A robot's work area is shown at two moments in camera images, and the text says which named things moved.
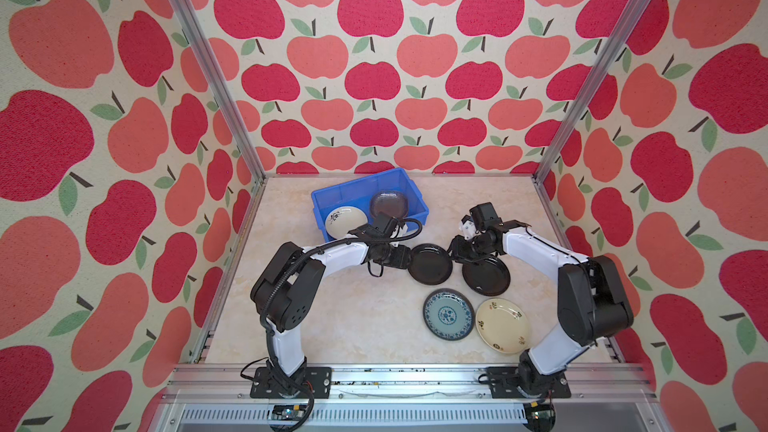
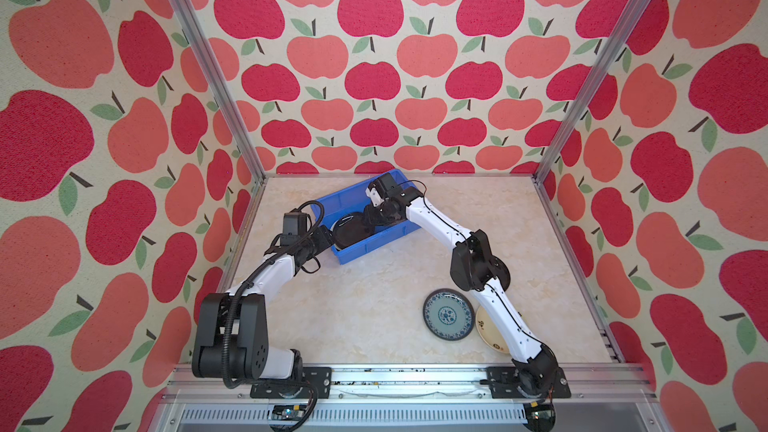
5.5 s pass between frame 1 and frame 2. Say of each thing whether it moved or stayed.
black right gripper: moved
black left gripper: moved
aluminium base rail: stayed
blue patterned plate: stayed
